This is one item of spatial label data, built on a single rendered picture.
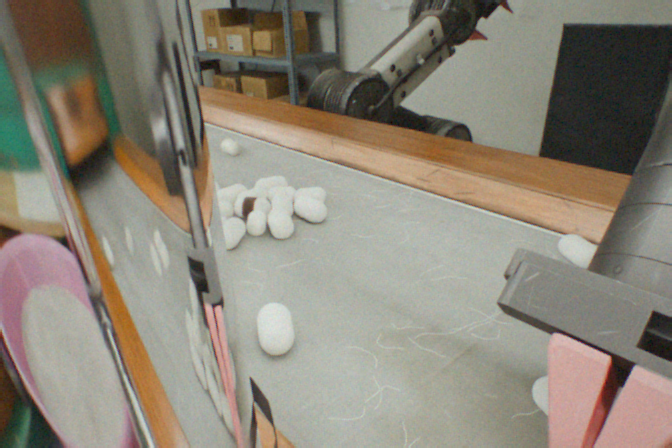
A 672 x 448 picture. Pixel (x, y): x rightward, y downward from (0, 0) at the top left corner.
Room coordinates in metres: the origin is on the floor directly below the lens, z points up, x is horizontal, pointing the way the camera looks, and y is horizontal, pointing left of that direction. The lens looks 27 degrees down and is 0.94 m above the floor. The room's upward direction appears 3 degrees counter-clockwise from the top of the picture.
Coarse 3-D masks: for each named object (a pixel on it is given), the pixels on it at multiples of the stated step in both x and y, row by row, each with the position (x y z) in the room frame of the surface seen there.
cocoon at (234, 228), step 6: (228, 222) 0.36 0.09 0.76; (234, 222) 0.36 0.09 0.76; (240, 222) 0.36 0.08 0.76; (228, 228) 0.35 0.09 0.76; (234, 228) 0.35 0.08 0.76; (240, 228) 0.36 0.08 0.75; (228, 234) 0.34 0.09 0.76; (234, 234) 0.34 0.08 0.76; (240, 234) 0.35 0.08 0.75; (228, 240) 0.34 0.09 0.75; (234, 240) 0.34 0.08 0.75; (228, 246) 0.34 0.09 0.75; (234, 246) 0.34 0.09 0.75
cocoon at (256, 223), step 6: (252, 216) 0.37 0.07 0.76; (258, 216) 0.37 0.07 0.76; (264, 216) 0.38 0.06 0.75; (252, 222) 0.36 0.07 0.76; (258, 222) 0.37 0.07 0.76; (264, 222) 0.37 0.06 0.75; (246, 228) 0.37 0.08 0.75; (252, 228) 0.36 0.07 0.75; (258, 228) 0.36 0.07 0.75; (264, 228) 0.37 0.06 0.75; (252, 234) 0.36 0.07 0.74; (258, 234) 0.36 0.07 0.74
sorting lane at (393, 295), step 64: (384, 192) 0.45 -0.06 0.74; (256, 256) 0.33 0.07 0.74; (320, 256) 0.33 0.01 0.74; (384, 256) 0.32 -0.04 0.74; (448, 256) 0.32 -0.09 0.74; (256, 320) 0.25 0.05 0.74; (320, 320) 0.24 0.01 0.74; (384, 320) 0.24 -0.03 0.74; (448, 320) 0.24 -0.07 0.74; (512, 320) 0.23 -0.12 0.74; (320, 384) 0.19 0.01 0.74; (384, 384) 0.19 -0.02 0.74; (448, 384) 0.18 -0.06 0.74; (512, 384) 0.18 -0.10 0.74
